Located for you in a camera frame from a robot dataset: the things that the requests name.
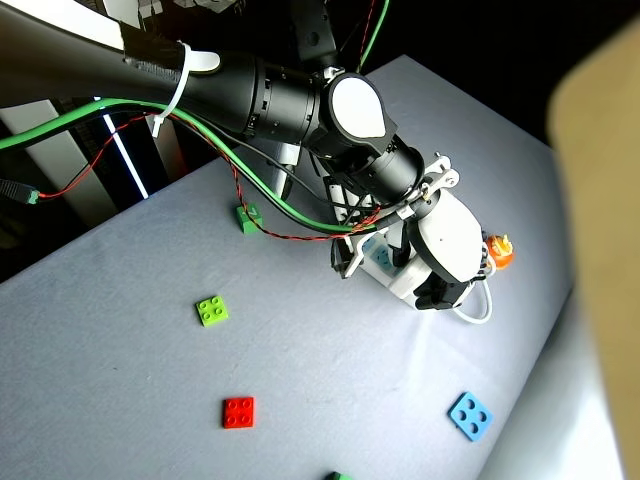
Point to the tan blurred panel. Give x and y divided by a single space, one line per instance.
610 200

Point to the red building brick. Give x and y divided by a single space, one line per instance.
238 413

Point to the white LED light strip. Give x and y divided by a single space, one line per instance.
131 165

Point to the orange toy fruit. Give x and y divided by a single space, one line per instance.
502 257

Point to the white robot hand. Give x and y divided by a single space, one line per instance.
450 240
336 197

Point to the grey table cloth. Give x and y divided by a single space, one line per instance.
350 360

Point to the green cube letter Y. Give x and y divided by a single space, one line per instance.
336 476

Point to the lime green building brick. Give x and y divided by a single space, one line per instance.
212 311

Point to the green cube number 7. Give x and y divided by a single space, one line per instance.
248 227

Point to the white power strip blue sockets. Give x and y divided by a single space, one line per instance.
381 256

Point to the blue four-hole block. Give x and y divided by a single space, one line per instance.
470 414

